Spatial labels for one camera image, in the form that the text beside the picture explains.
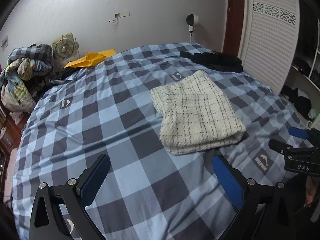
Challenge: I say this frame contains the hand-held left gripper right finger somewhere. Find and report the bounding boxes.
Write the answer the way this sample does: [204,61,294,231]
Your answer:
[212,154,295,240]

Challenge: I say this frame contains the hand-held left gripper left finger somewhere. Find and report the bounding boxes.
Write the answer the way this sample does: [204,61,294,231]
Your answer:
[29,154,111,240]

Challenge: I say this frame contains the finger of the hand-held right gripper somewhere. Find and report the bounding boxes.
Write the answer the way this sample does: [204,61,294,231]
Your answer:
[288,127,320,140]
[269,139,295,157]

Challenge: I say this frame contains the cream plaid jacket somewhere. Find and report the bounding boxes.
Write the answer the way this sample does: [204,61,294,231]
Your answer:
[150,69,247,156]

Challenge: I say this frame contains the dark folded clothes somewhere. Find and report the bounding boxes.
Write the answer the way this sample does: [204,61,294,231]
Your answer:
[282,85,313,119]
[292,57,313,75]

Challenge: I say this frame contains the black clothes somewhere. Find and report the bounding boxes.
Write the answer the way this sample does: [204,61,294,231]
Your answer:
[179,51,243,72]

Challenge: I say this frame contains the pile of bedding and clothes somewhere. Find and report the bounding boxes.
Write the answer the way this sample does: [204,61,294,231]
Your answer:
[0,44,54,113]

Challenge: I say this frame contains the white wardrobe shelf unit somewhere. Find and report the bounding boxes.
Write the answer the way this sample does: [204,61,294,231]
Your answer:
[280,17,320,130]

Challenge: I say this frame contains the blue checkered blanket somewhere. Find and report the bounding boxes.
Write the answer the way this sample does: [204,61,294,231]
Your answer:
[11,42,318,240]

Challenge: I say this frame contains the white louvered wardrobe door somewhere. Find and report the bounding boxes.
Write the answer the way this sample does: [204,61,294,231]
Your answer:
[237,0,300,95]

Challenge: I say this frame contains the white plastic bag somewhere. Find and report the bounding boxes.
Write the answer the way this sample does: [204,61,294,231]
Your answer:
[10,112,24,125]

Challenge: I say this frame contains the black bag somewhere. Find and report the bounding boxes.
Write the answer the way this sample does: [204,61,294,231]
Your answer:
[26,69,75,98]

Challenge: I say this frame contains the dark red door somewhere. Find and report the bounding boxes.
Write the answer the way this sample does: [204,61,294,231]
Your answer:
[222,0,245,55]

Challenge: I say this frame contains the beige box fan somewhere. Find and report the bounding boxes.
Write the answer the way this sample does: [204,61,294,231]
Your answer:
[51,32,75,62]

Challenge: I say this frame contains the white and black security camera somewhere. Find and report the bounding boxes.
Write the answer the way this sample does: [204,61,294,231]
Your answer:
[186,14,200,43]

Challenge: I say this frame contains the wall cable outlet fixture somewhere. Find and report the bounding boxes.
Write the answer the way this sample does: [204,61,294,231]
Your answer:
[108,12,130,23]

